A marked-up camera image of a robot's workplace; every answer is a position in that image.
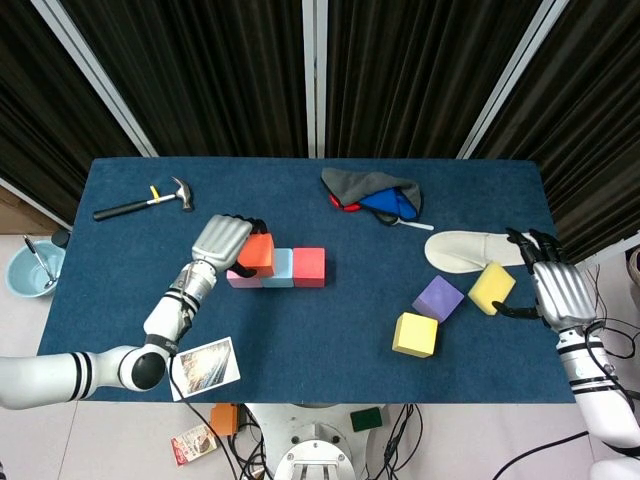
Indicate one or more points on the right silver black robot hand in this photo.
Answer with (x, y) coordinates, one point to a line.
(562, 295)

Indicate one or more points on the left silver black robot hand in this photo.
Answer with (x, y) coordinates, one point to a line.
(220, 240)

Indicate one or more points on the orange foam cube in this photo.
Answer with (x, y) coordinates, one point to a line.
(257, 252)

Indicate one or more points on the red foam cube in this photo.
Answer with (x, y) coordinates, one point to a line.
(309, 267)

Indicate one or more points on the purple foam cube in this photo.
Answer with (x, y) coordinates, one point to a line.
(437, 297)

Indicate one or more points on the yellow foam cube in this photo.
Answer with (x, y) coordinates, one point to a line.
(415, 335)

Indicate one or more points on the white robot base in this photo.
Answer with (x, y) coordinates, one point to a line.
(310, 450)

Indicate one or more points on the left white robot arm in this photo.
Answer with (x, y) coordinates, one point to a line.
(50, 377)

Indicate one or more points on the pink foam cube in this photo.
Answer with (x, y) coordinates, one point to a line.
(245, 282)

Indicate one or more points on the light blue foam cube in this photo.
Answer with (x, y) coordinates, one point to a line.
(282, 270)

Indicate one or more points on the yellow green sponge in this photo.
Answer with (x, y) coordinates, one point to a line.
(492, 285)

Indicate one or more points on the beige rounded object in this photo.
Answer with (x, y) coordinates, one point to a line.
(635, 267)

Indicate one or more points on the white slipper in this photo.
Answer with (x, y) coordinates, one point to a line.
(460, 252)

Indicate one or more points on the blue fabric table cover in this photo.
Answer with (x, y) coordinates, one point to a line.
(300, 325)

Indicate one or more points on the red disc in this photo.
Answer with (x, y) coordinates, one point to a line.
(345, 206)

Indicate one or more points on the printed photo card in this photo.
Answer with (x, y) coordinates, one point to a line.
(210, 370)

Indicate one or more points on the grey cloth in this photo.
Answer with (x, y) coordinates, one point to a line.
(350, 182)

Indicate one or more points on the black round knob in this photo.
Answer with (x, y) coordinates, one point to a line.
(61, 238)

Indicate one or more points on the white plastic stick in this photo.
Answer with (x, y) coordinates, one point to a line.
(417, 226)

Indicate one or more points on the black pleated curtain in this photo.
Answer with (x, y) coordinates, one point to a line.
(200, 75)
(410, 75)
(590, 125)
(40, 125)

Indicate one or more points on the blue black-rimmed pad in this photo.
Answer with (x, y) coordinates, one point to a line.
(387, 200)

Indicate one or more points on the orange box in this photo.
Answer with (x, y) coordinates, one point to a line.
(224, 420)

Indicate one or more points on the light blue plastic bowl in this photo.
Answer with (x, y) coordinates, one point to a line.
(25, 277)

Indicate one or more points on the red printed snack packet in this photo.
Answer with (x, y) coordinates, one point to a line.
(192, 445)

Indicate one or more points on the dark green box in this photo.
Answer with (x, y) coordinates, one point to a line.
(366, 419)

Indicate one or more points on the white partition frame rail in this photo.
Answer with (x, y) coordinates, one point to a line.
(35, 202)
(600, 257)

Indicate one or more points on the white partition frame post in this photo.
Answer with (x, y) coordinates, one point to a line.
(505, 80)
(95, 75)
(314, 75)

